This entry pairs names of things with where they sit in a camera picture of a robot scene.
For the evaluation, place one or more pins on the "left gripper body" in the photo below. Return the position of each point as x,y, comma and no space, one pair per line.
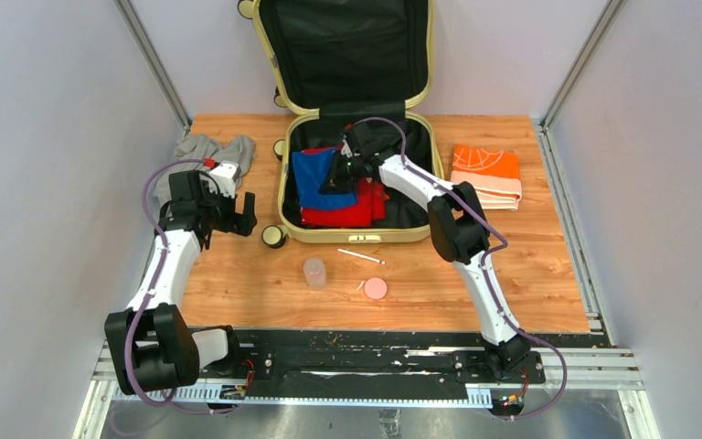
218,208

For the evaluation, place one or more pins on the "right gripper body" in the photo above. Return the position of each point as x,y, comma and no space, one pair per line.
354,164

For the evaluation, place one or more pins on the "blue cloth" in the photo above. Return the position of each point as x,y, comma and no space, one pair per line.
310,168

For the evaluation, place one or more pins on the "red shirt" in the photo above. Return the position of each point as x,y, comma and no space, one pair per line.
370,207

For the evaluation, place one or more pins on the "clear plastic cup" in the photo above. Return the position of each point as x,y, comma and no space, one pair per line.
314,272

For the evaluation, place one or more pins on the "orange white towel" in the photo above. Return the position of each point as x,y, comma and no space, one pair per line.
494,175

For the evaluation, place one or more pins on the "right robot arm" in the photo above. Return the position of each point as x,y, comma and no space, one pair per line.
458,228

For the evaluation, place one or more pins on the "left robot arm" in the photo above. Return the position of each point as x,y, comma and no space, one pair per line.
152,347

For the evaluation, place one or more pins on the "grey crumpled cloth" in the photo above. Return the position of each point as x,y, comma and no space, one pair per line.
240,150

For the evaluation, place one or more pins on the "white toothbrush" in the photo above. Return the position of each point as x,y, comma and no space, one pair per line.
362,256

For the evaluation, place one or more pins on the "cream open suitcase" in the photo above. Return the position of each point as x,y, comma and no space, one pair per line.
337,62

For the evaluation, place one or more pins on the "pink round lid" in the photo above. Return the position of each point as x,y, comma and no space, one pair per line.
375,288

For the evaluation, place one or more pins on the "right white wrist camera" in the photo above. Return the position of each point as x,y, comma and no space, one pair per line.
345,148

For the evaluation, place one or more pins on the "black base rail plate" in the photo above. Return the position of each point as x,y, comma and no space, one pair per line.
378,366

